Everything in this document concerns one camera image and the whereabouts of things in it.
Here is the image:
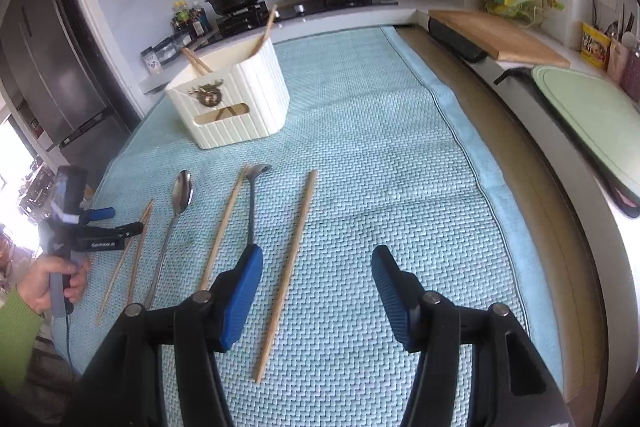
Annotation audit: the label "wooden cutting board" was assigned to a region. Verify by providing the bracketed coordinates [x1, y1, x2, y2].
[428, 9, 571, 68]

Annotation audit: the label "cream ribbed utensil holder box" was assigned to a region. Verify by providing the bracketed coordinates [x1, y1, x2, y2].
[165, 39, 291, 151]

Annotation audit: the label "purple soap bottle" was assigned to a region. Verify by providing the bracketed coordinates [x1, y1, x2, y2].
[622, 44, 640, 102]

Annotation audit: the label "green cutting board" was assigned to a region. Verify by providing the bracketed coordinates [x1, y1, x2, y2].
[531, 64, 640, 200]

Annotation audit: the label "light blue woven towel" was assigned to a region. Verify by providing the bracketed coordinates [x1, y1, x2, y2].
[52, 27, 561, 427]

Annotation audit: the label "silver metal spoon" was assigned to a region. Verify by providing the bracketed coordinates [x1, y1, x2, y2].
[144, 169, 195, 310]

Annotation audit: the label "person's left hand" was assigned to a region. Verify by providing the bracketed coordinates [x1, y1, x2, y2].
[17, 252, 92, 315]

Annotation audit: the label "black gas stove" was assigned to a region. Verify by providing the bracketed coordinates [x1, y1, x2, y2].
[200, 0, 398, 45]

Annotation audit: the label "yellow printed cup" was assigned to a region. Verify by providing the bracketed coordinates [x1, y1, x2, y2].
[580, 22, 612, 68]

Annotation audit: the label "person's left forearm green sleeve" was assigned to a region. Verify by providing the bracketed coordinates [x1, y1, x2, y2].
[0, 284, 45, 393]

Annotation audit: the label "white knife block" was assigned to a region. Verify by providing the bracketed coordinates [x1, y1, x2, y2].
[542, 0, 593, 50]

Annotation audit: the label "pink utensil cup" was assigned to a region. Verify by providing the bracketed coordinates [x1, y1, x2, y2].
[607, 34, 633, 82]

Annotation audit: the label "black flat appliance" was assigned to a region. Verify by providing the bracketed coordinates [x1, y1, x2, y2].
[429, 18, 488, 62]

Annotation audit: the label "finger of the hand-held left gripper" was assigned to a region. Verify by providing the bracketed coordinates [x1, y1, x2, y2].
[112, 221, 145, 242]
[82, 207, 116, 224]

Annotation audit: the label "grey refrigerator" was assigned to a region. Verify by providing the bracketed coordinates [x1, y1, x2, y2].
[0, 0, 131, 152]

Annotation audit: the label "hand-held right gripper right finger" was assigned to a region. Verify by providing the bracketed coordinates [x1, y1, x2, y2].
[371, 245, 576, 427]

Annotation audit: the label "dark sauce bottles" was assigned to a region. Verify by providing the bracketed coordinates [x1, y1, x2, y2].
[171, 0, 208, 35]

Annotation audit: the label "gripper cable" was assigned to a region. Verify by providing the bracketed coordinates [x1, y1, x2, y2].
[62, 307, 82, 376]

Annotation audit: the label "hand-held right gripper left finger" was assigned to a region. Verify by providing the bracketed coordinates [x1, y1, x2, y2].
[75, 244, 264, 427]

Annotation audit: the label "dark metal spoon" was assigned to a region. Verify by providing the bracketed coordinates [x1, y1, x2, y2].
[245, 163, 273, 250]

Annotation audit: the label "spice jar with white label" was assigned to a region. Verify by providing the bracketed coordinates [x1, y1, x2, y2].
[141, 48, 164, 74]

